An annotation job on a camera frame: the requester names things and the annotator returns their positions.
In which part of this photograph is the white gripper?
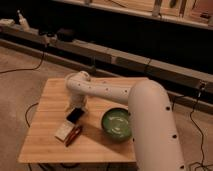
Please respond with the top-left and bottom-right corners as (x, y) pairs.
(66, 94), (87, 112)

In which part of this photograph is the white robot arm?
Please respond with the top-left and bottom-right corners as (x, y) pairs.
(65, 71), (186, 171)

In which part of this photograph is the green bowl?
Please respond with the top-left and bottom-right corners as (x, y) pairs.
(101, 108), (132, 142)

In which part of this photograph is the black device on ledge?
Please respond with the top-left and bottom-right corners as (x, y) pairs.
(56, 28), (75, 42)

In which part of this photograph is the white spray bottle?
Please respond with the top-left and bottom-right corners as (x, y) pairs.
(17, 11), (30, 31)

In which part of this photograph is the black cable on floor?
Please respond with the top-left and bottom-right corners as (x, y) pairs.
(0, 44), (47, 75)

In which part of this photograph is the black cable right side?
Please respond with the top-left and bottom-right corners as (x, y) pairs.
(170, 88), (209, 171)

